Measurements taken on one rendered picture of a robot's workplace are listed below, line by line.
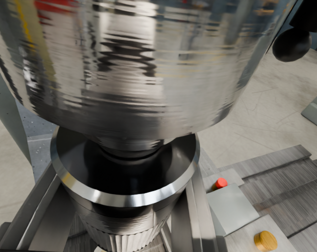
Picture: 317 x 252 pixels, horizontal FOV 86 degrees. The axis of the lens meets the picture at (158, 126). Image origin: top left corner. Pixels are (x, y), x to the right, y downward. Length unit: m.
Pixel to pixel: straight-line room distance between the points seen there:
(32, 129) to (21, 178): 1.18
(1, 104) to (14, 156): 1.29
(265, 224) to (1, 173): 1.67
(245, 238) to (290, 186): 0.30
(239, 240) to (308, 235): 0.25
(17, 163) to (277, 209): 1.66
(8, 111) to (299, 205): 0.74
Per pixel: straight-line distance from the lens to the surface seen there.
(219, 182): 0.30
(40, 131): 0.49
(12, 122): 0.57
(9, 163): 1.78
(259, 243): 0.31
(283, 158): 0.65
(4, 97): 0.52
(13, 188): 1.64
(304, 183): 0.63
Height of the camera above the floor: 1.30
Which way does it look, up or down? 44 degrees down
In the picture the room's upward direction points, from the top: 12 degrees clockwise
